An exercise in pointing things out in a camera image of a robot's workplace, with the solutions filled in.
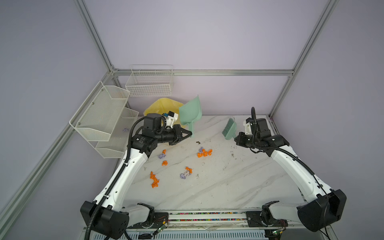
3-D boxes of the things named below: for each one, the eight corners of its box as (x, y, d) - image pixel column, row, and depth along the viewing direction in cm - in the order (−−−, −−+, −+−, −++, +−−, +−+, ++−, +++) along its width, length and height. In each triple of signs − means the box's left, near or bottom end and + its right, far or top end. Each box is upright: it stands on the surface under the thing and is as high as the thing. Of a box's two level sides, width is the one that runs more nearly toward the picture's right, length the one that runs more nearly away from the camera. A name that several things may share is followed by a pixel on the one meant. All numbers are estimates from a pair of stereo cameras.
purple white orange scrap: (179, 177, 91) (179, 175, 89) (186, 167, 95) (186, 165, 93) (186, 181, 89) (185, 179, 87) (193, 171, 93) (193, 169, 91)
